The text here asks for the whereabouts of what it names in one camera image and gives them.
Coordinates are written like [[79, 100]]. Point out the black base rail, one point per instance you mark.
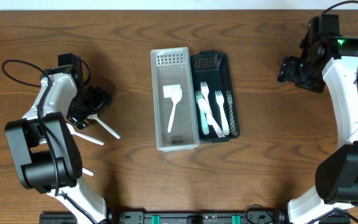
[[251, 215]]

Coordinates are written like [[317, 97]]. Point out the white plastic fork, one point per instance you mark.
[[205, 93], [220, 102], [204, 124]]

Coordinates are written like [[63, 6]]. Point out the clear white plastic basket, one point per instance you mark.
[[171, 67]]

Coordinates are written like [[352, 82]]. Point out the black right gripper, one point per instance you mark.
[[291, 71]]

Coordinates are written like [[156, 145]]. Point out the white plastic spoon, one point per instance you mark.
[[88, 138], [104, 125], [205, 107], [87, 172], [175, 95]]

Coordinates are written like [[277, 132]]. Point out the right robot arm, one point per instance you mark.
[[329, 61]]

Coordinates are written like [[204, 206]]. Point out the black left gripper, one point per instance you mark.
[[89, 104]]

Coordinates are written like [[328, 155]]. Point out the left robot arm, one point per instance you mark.
[[45, 155]]

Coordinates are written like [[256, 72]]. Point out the dark green plastic basket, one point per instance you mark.
[[213, 68]]

